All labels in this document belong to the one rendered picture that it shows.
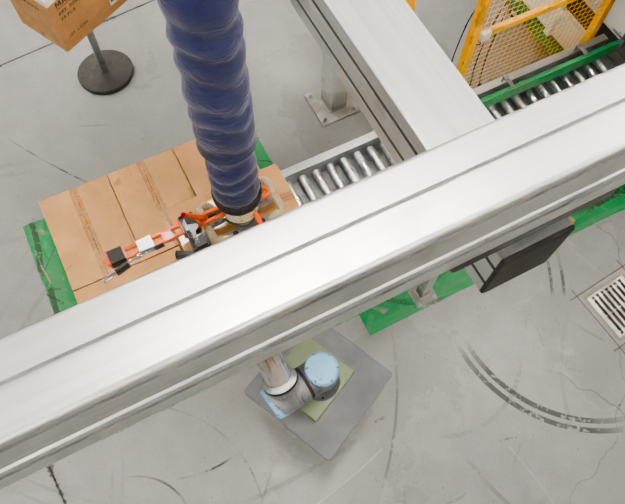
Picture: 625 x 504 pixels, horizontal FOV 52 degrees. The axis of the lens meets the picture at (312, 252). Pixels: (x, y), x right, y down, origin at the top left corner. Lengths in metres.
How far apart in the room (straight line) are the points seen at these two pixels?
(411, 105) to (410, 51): 0.09
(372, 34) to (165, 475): 3.17
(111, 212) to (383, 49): 2.96
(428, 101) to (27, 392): 0.56
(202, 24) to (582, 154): 1.43
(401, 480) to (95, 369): 3.29
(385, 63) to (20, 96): 4.36
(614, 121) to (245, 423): 3.27
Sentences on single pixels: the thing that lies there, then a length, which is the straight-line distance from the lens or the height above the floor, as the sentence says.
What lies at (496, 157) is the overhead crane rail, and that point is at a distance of 0.60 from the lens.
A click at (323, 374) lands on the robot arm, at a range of 2.69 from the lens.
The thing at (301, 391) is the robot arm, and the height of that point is 1.05.
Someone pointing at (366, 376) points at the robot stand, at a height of 0.75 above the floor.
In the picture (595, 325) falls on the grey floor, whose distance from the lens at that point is 4.27.
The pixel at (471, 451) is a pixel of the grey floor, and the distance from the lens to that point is 3.84.
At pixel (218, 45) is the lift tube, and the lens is 1.99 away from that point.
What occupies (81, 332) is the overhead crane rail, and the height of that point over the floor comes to 3.21.
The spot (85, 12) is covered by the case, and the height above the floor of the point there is 0.77.
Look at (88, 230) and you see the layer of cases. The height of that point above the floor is 0.54.
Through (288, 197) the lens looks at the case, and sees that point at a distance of 3.14.
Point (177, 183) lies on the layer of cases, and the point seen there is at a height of 0.54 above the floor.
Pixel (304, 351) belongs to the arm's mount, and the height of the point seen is 0.80.
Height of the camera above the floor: 3.69
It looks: 66 degrees down
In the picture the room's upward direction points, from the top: 2 degrees clockwise
